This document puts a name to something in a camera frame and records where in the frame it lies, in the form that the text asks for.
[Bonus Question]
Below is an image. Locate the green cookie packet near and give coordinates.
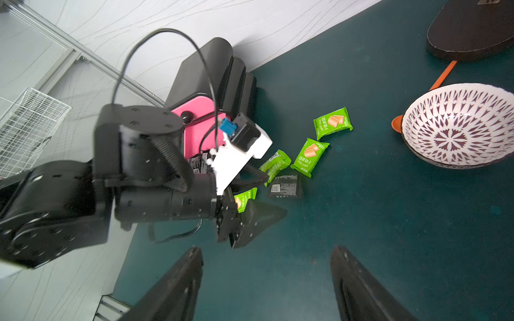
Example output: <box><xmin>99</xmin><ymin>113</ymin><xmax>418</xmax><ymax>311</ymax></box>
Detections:
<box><xmin>234</xmin><ymin>187</ymin><xmax>258</xmax><ymax>213</ymax></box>

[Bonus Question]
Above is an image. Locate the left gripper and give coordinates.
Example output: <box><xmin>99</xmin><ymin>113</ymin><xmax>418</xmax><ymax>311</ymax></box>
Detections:
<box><xmin>215</xmin><ymin>164</ymin><xmax>287</xmax><ymax>249</ymax></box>

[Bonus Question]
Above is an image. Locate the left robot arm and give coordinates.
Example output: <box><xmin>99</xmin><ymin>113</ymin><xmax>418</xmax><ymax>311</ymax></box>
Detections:
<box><xmin>1</xmin><ymin>104</ymin><xmax>287</xmax><ymax>269</ymax></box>

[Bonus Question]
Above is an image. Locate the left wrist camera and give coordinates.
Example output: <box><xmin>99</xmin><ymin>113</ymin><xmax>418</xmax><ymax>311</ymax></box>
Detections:
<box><xmin>207</xmin><ymin>113</ymin><xmax>273</xmax><ymax>196</ymax></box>

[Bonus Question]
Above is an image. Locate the black pink drawer cabinet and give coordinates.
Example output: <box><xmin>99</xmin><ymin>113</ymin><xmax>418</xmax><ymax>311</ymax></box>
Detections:
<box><xmin>164</xmin><ymin>37</ymin><xmax>257</xmax><ymax>160</ymax></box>

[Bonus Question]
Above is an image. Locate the green cookie packet centre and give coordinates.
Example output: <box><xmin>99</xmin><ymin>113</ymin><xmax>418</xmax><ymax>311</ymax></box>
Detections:
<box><xmin>259</xmin><ymin>149</ymin><xmax>291</xmax><ymax>187</ymax></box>

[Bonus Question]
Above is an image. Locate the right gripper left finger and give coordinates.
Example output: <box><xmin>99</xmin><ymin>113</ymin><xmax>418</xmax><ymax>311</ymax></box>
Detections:
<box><xmin>120</xmin><ymin>247</ymin><xmax>203</xmax><ymax>321</ymax></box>

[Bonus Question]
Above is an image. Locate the green cookie packet middle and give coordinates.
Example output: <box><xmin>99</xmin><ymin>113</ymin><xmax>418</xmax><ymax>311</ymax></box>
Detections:
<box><xmin>290</xmin><ymin>139</ymin><xmax>330</xmax><ymax>178</ymax></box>

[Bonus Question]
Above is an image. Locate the orange spoon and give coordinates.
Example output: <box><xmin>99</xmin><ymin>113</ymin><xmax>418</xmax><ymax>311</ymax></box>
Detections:
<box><xmin>391</xmin><ymin>59</ymin><xmax>459</xmax><ymax>134</ymax></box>

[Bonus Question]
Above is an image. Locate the green cookie packet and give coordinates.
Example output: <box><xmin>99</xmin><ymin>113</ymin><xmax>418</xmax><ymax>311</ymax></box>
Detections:
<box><xmin>259</xmin><ymin>149</ymin><xmax>291</xmax><ymax>187</ymax></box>
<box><xmin>313</xmin><ymin>107</ymin><xmax>353</xmax><ymax>140</ymax></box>
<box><xmin>234</xmin><ymin>187</ymin><xmax>258</xmax><ymax>213</ymax></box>
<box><xmin>290</xmin><ymin>139</ymin><xmax>330</xmax><ymax>178</ymax></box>

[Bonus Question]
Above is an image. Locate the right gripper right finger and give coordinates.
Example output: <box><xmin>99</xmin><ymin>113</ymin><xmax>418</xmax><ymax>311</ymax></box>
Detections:
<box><xmin>330</xmin><ymin>246</ymin><xmax>416</xmax><ymax>321</ymax></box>

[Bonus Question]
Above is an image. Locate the white patterned bowl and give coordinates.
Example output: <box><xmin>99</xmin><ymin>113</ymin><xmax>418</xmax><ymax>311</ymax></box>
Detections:
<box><xmin>401</xmin><ymin>83</ymin><xmax>513</xmax><ymax>169</ymax></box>

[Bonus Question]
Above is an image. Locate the green table mat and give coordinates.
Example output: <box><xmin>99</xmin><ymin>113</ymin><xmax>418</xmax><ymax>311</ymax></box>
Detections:
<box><xmin>114</xmin><ymin>1</ymin><xmax>513</xmax><ymax>320</ymax></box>

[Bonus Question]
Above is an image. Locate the black cookie packet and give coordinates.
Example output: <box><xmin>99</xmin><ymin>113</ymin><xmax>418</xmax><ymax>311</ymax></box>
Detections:
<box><xmin>267</xmin><ymin>170</ymin><xmax>303</xmax><ymax>199</ymax></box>
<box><xmin>188</xmin><ymin>153</ymin><xmax>210</xmax><ymax>174</ymax></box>

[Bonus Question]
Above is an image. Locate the green cookie packet far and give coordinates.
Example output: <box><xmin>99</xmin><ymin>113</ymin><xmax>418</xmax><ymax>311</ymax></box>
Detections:
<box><xmin>313</xmin><ymin>107</ymin><xmax>353</xmax><ymax>140</ymax></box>

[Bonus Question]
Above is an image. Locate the white wire basket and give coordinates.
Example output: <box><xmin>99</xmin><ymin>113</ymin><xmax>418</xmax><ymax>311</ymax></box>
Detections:
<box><xmin>1</xmin><ymin>88</ymin><xmax>72</xmax><ymax>179</ymax></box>

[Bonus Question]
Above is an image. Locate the black mug tree stand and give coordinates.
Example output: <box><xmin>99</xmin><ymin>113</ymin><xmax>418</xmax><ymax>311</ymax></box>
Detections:
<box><xmin>426</xmin><ymin>0</ymin><xmax>513</xmax><ymax>62</ymax></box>

